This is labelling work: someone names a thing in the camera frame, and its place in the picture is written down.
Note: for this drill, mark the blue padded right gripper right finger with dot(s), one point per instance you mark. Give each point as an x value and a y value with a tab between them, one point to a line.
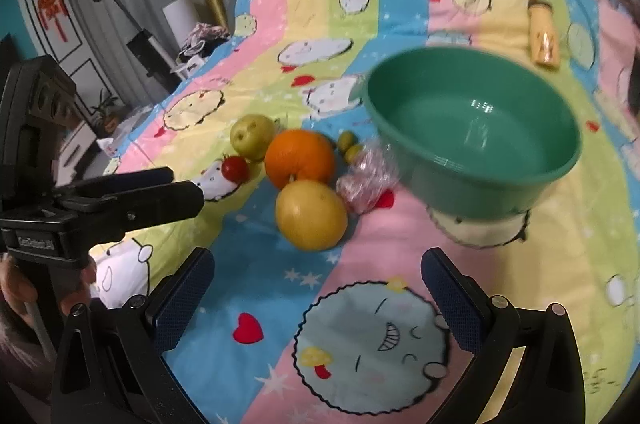
462	303

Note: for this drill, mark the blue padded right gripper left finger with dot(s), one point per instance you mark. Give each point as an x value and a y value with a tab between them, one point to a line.
172	304

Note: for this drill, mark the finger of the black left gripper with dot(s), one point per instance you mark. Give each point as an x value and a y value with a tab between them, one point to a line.
125	179
116	208

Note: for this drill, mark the red cherry tomato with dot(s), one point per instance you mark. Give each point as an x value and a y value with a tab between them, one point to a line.
235	169

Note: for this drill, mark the yellow grapefruit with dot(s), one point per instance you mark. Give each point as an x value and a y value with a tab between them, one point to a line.
310	215

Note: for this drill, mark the plastic red fruits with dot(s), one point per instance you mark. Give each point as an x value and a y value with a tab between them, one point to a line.
371	173

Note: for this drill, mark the orange fruit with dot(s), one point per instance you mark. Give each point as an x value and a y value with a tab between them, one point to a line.
299	154

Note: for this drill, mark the small green olive fruit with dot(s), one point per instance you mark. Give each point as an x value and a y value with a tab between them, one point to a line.
352	152
345	141

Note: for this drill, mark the pink fuzzy sleeve forearm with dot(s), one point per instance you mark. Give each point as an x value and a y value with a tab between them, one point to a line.
23	362

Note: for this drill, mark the person's left hand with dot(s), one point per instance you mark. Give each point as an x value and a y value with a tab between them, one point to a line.
19	292

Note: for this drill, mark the white tv cabinet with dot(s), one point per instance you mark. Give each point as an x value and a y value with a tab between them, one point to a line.
79	149

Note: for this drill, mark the potted green plant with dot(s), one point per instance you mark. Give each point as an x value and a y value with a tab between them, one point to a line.
107	114

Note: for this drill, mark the colourful striped cartoon bedsheet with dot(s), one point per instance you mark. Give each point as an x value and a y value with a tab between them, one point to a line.
351	335

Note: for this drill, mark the green pear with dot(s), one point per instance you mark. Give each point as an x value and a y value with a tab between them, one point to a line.
251	136

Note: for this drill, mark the green plastic basin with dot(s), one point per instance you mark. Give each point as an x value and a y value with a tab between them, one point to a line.
473	135

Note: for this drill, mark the crumpled patterned cloth on chair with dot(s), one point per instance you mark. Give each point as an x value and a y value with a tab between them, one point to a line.
203	40

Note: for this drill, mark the white cylindrical lamp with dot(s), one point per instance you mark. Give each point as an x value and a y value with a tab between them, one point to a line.
182	18

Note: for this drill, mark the yellow cartoon thermos bottle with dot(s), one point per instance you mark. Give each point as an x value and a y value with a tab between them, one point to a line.
544	45

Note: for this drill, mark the red paper wall decoration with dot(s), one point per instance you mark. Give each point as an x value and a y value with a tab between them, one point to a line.
48	12

